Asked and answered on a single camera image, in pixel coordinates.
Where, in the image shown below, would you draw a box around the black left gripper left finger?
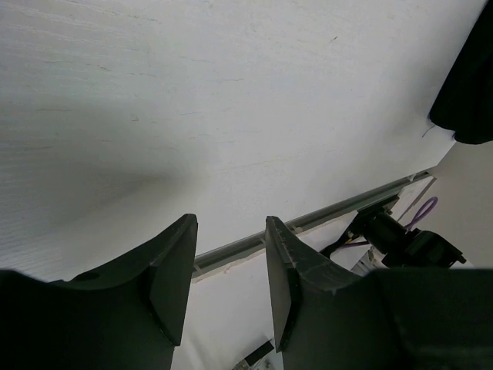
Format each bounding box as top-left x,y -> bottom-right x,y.
1,214 -> 198,369

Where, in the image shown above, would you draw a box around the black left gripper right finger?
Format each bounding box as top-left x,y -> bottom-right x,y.
265,216 -> 492,369

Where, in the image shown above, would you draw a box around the black skirt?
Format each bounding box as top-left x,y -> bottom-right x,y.
429,1 -> 492,145

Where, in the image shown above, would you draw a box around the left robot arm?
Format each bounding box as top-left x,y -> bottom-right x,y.
1,211 -> 492,369

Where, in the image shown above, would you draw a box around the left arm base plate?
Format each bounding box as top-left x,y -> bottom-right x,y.
233,341 -> 274,370

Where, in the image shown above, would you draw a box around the aluminium table edge rail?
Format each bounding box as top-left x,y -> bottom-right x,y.
192,171 -> 434,281

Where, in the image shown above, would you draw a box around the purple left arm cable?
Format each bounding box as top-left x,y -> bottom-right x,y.
404,197 -> 439,232

